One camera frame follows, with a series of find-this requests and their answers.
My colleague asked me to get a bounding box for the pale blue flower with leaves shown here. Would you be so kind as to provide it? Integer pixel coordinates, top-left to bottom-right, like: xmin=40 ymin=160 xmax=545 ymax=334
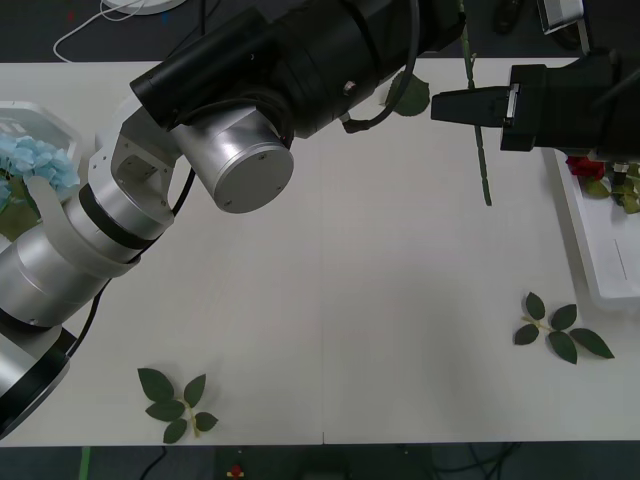
xmin=0 ymin=177 xmax=44 ymax=241

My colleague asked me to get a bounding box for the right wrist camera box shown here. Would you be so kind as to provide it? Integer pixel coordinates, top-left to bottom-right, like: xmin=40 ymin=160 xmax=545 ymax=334
xmin=537 ymin=0 xmax=585 ymax=35

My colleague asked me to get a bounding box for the white round base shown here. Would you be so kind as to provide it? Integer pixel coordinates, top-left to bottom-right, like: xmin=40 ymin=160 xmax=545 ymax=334
xmin=99 ymin=0 xmax=187 ymax=16

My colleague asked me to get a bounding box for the black floor cable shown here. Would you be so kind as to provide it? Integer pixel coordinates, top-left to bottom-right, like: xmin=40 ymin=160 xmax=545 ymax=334
xmin=138 ymin=445 xmax=169 ymax=480

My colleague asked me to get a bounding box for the large single green leaf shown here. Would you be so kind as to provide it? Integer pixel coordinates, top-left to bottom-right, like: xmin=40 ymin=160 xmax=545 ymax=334
xmin=383 ymin=70 xmax=432 ymax=118

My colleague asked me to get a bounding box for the white box with roses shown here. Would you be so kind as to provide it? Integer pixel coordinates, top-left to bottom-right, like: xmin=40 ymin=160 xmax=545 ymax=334
xmin=542 ymin=147 xmax=640 ymax=314

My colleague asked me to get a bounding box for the green leaf twig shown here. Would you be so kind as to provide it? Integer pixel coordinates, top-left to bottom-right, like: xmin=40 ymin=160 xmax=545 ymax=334
xmin=513 ymin=291 xmax=616 ymax=366
xmin=137 ymin=367 xmax=220 ymax=445

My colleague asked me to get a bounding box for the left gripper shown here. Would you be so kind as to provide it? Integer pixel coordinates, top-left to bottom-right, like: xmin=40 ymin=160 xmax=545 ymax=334
xmin=372 ymin=0 xmax=469 ymax=71

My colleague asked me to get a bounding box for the white cable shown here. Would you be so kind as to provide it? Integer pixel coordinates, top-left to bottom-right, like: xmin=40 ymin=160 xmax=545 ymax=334
xmin=52 ymin=0 xmax=124 ymax=64

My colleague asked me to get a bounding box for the red rose with drooping leaf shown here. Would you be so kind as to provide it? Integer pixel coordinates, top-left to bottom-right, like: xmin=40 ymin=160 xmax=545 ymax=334
xmin=564 ymin=155 xmax=640 ymax=216

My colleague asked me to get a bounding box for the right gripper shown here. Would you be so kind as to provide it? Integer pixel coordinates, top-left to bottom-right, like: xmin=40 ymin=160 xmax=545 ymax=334
xmin=430 ymin=48 xmax=614 ymax=151

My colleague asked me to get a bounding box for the white box with blue flowers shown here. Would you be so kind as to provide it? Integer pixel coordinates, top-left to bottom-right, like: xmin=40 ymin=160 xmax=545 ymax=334
xmin=0 ymin=101 xmax=84 ymax=166

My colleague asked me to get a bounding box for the red rose with green stem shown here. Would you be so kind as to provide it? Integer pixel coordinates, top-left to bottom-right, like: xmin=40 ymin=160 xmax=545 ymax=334
xmin=457 ymin=0 xmax=494 ymax=207

